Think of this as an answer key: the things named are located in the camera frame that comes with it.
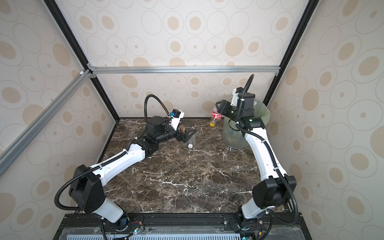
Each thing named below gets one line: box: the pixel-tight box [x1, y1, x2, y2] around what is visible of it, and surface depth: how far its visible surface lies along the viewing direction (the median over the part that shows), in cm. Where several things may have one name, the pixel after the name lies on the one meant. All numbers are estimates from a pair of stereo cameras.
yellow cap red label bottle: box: [209, 105, 223, 127], surface depth 79 cm
